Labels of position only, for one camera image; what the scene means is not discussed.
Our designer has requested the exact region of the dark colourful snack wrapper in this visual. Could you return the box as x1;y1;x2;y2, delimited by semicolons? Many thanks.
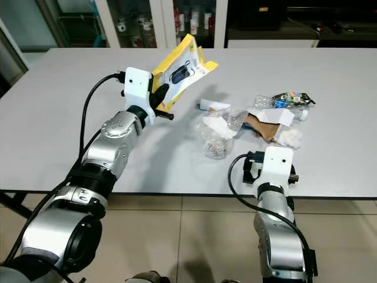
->
273;91;317;108

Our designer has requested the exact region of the brown cardboard piece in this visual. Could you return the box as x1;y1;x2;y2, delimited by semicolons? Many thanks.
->
244;113;282;143

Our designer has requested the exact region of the white glass-door cabinet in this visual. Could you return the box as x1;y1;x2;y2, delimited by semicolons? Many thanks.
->
93;0;229;50

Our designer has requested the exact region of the white paper sheet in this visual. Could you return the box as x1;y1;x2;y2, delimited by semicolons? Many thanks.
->
256;107;296;127

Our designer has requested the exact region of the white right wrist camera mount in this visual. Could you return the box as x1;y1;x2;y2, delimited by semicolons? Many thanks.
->
262;145;296;190

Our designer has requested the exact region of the white crumpled tissue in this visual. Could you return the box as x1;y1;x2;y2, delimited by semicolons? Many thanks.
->
276;127;303;147

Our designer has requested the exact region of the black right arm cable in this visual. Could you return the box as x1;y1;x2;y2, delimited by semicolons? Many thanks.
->
227;153;314;279

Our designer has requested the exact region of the white flat tissue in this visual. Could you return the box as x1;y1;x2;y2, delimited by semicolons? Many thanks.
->
203;114;237;141

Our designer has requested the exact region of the yellow product package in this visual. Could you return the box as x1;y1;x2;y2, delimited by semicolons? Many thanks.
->
151;33;219;113

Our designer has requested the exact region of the clear bottle with blue label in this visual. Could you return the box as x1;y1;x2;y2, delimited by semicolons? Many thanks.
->
253;94;310;121

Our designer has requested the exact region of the dark robot foot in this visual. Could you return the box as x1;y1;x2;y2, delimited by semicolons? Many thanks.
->
132;271;172;283

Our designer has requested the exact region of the black table leg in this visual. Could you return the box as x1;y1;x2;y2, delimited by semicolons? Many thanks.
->
0;191;55;235

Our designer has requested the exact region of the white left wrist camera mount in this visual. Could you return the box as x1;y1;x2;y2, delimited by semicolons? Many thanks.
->
122;67;154;126

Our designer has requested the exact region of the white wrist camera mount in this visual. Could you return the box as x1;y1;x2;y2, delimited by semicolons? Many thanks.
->
122;67;154;126
262;145;296;190

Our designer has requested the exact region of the small white box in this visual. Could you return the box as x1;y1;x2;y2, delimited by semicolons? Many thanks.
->
199;98;231;112

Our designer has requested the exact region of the crushed clear plastic bottle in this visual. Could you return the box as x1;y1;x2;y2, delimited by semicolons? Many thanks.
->
193;111;243;160

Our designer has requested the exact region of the black desk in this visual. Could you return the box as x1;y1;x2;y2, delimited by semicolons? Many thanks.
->
226;0;377;49

